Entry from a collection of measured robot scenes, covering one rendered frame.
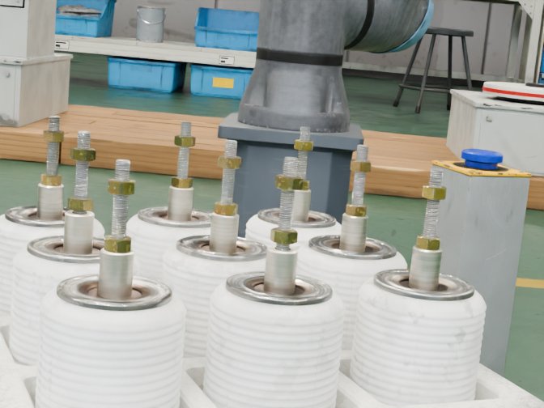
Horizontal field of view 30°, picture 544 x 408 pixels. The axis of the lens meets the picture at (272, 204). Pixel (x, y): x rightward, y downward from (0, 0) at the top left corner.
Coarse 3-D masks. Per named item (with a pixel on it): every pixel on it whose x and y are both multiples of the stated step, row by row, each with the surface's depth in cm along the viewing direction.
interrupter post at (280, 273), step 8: (272, 248) 71; (272, 256) 70; (280, 256) 70; (288, 256) 70; (296, 256) 71; (272, 264) 70; (280, 264) 70; (288, 264) 70; (296, 264) 71; (272, 272) 70; (280, 272) 70; (288, 272) 70; (264, 280) 71; (272, 280) 70; (280, 280) 70; (288, 280) 70; (264, 288) 71; (272, 288) 71; (280, 288) 70; (288, 288) 71
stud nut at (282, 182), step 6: (282, 174) 71; (276, 180) 70; (282, 180) 69; (288, 180) 69; (294, 180) 69; (300, 180) 70; (276, 186) 70; (282, 186) 70; (288, 186) 69; (294, 186) 69; (300, 186) 70
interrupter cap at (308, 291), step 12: (240, 276) 73; (252, 276) 73; (264, 276) 74; (300, 276) 74; (228, 288) 70; (240, 288) 70; (252, 288) 71; (300, 288) 72; (312, 288) 72; (324, 288) 72; (252, 300) 68; (264, 300) 68; (276, 300) 68; (288, 300) 68; (300, 300) 68; (312, 300) 69; (324, 300) 70
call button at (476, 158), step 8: (464, 152) 98; (472, 152) 98; (480, 152) 98; (488, 152) 98; (496, 152) 99; (472, 160) 98; (480, 160) 97; (488, 160) 97; (496, 160) 97; (488, 168) 98
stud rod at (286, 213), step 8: (288, 160) 70; (296, 160) 70; (288, 168) 70; (288, 176) 70; (288, 192) 70; (280, 200) 70; (288, 200) 70; (280, 208) 70; (288, 208) 70; (280, 216) 70; (288, 216) 70; (280, 224) 70; (288, 224) 70; (280, 248) 71; (288, 248) 71
